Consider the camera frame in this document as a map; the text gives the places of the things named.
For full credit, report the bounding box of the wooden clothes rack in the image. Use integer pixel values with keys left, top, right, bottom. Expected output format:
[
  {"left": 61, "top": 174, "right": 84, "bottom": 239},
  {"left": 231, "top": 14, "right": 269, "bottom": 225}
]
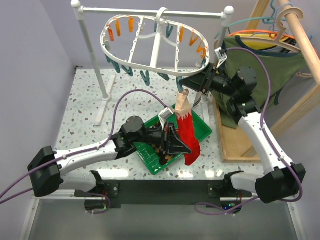
[{"left": 216, "top": 0, "right": 320, "bottom": 164}]

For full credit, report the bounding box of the orange clothes hanger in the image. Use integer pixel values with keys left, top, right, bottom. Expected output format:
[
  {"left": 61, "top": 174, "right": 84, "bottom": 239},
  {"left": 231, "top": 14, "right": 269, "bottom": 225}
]
[{"left": 228, "top": 29, "right": 279, "bottom": 41}]

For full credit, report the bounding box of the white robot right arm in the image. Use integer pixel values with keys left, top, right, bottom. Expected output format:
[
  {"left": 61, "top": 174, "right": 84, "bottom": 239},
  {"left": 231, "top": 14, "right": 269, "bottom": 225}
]
[{"left": 180, "top": 64, "right": 306, "bottom": 204}]

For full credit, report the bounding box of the beige wooden clothes hanger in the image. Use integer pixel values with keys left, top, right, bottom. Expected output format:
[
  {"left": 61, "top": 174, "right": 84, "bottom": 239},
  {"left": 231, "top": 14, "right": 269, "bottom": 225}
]
[{"left": 241, "top": 3, "right": 310, "bottom": 53}]

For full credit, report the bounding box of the white striped sock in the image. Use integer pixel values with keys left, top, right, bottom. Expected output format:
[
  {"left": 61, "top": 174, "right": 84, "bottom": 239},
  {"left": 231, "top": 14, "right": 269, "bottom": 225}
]
[{"left": 192, "top": 91, "right": 203, "bottom": 108}]

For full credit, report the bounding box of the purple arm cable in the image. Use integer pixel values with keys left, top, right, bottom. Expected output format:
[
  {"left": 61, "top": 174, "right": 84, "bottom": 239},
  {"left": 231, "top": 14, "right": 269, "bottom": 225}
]
[
  {"left": 194, "top": 47, "right": 305, "bottom": 216},
  {"left": 0, "top": 89, "right": 173, "bottom": 215}
]

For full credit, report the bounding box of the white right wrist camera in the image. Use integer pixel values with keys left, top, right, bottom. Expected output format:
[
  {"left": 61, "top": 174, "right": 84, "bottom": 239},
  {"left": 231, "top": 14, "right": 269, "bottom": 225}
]
[{"left": 214, "top": 47, "right": 228, "bottom": 69}]

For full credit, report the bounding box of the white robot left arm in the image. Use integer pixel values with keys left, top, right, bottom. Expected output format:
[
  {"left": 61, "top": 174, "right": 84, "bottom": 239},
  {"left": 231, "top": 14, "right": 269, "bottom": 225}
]
[{"left": 27, "top": 116, "right": 192, "bottom": 198}]

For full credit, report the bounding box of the green t-shirt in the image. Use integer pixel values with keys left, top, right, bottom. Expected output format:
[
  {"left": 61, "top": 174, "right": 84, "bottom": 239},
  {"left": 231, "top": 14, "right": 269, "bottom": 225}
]
[{"left": 211, "top": 34, "right": 311, "bottom": 130}]

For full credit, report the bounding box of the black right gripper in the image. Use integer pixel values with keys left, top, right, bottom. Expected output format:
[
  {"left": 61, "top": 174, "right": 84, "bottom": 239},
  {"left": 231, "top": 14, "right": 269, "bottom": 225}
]
[{"left": 179, "top": 62, "right": 238, "bottom": 98}]

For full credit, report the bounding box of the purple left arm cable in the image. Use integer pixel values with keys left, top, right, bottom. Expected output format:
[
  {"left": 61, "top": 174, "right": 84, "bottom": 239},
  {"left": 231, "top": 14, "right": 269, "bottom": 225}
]
[{"left": 0, "top": 89, "right": 173, "bottom": 215}]

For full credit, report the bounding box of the teal clothes peg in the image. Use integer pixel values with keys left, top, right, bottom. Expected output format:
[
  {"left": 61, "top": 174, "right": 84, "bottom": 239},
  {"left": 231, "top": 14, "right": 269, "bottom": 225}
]
[{"left": 176, "top": 76, "right": 184, "bottom": 94}]

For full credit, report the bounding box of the green plastic tray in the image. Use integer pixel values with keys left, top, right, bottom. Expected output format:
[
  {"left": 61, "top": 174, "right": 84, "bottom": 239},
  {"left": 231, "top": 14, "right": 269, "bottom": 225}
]
[{"left": 134, "top": 110, "right": 212, "bottom": 175}]

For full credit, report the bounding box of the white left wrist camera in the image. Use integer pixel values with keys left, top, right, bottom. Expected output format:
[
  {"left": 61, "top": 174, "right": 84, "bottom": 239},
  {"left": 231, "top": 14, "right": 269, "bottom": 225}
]
[{"left": 158, "top": 106, "right": 175, "bottom": 124}]

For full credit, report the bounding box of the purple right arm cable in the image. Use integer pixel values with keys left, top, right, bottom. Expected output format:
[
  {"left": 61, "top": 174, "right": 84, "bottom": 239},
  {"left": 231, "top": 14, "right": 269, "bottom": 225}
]
[{"left": 194, "top": 47, "right": 305, "bottom": 216}]

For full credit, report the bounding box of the white drying rack stand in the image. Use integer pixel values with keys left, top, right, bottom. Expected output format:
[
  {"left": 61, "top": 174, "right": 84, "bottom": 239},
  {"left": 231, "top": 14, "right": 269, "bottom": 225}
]
[{"left": 69, "top": 0, "right": 236, "bottom": 126}]

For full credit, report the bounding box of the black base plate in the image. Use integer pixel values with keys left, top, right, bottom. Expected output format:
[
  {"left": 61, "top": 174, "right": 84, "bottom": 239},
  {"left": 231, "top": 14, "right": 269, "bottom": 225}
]
[{"left": 74, "top": 179, "right": 252, "bottom": 215}]

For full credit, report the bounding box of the teal clothes hanger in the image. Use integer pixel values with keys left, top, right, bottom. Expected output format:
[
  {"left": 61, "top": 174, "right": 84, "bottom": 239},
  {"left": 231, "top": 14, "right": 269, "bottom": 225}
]
[{"left": 227, "top": 0, "right": 281, "bottom": 34}]

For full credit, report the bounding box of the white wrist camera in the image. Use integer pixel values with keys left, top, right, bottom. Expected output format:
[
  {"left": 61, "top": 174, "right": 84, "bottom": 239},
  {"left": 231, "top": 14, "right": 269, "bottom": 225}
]
[
  {"left": 158, "top": 106, "right": 175, "bottom": 124},
  {"left": 214, "top": 47, "right": 228, "bottom": 69}
]

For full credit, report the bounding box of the aluminium rail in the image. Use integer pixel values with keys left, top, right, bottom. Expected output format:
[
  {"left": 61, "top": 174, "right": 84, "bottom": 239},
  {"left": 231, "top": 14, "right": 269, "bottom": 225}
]
[{"left": 22, "top": 180, "right": 302, "bottom": 240}]

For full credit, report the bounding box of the white clip hanger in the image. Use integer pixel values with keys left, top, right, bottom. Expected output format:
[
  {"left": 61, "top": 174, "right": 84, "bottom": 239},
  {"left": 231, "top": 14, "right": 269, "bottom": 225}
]
[{"left": 100, "top": 7, "right": 210, "bottom": 80}]

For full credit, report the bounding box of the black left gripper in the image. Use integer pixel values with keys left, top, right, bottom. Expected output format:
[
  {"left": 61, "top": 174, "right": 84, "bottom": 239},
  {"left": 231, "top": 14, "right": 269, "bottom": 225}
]
[{"left": 132, "top": 122, "right": 192, "bottom": 155}]

